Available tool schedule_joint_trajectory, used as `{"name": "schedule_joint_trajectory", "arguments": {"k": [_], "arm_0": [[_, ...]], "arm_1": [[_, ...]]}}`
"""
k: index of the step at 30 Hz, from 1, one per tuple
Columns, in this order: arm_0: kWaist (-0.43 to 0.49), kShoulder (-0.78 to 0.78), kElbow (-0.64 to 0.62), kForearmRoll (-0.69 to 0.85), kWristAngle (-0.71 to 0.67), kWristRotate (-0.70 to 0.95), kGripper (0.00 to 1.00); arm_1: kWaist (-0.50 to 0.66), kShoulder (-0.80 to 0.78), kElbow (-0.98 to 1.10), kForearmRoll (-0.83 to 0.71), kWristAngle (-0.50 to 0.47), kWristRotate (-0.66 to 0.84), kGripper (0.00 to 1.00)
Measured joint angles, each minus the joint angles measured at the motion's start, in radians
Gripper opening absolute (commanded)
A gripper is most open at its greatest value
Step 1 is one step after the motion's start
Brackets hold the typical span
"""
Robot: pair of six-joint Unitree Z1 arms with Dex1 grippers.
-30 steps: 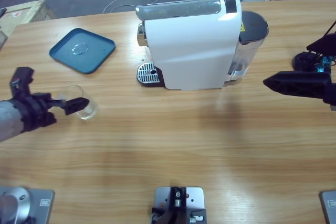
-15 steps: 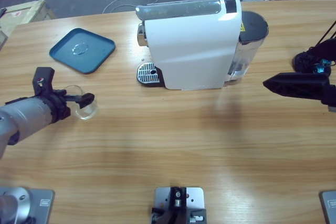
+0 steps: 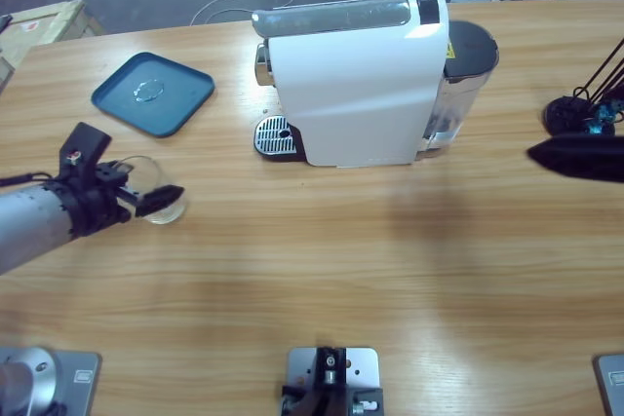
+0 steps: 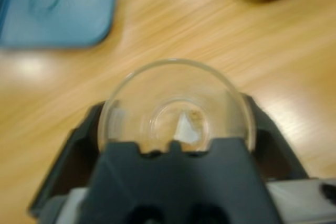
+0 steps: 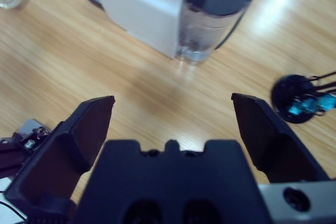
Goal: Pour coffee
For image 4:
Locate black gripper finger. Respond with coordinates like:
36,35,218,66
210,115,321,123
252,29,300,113
241,93,309,183
27,102,111,218

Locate clear drinking glass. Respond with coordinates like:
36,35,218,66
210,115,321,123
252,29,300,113
97,58,256,156

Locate blue square plastic tray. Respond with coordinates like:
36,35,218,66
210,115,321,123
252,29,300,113
0,0,118,49

